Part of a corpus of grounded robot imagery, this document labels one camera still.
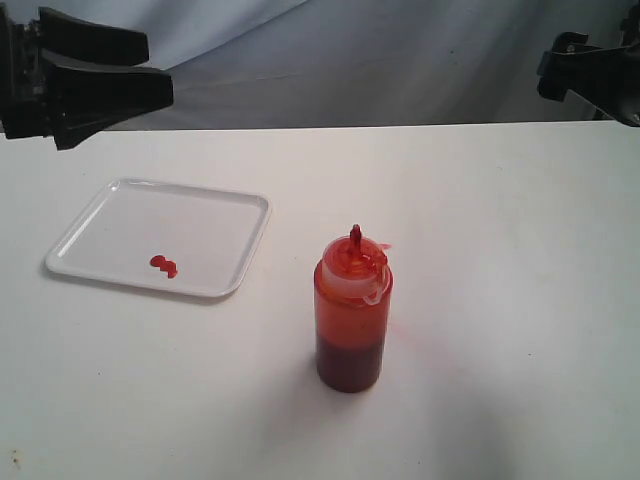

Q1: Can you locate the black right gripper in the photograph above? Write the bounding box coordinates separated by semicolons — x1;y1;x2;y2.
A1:
537;32;619;107

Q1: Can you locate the red sauce blob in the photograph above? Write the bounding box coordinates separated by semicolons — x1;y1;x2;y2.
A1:
149;255;178;279

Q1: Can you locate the red sauce squeeze bottle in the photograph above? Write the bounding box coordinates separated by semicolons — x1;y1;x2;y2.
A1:
313;224;394;393

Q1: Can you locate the white plastic tray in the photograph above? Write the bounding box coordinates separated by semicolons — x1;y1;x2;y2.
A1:
45;178;271;300

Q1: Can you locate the black tripod stand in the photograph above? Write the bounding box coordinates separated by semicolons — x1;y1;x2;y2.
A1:
595;1;639;127

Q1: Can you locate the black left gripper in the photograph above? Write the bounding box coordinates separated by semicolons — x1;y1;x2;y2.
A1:
1;4;173;150

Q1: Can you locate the grey backdrop cloth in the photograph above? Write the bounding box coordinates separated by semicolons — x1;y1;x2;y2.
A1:
0;0;640;134

